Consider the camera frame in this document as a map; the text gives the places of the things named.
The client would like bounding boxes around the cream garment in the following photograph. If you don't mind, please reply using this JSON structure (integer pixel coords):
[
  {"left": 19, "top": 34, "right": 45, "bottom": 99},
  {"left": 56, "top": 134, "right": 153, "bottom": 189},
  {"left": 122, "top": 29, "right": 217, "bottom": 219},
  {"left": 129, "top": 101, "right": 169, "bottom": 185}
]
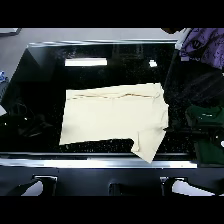
[{"left": 59, "top": 82, "right": 170, "bottom": 164}]

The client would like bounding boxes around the dark green garment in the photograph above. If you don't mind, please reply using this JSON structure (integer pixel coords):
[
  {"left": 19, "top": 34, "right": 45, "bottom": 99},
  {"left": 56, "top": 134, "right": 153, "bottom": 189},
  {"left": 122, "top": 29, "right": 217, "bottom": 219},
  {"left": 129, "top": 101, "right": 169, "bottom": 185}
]
[{"left": 184, "top": 104, "right": 224, "bottom": 166}]

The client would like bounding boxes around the purple printed garment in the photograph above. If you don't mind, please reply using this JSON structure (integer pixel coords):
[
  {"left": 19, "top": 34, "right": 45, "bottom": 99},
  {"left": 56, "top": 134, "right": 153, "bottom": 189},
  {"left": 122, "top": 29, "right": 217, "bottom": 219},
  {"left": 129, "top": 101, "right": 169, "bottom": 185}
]
[{"left": 179, "top": 27, "right": 224, "bottom": 71}]

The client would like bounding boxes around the silver frame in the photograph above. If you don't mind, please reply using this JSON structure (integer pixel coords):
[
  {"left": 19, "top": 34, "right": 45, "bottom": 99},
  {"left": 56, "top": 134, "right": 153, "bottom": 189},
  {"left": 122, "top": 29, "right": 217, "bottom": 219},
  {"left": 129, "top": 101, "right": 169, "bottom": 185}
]
[{"left": 0, "top": 152, "right": 224, "bottom": 197}]

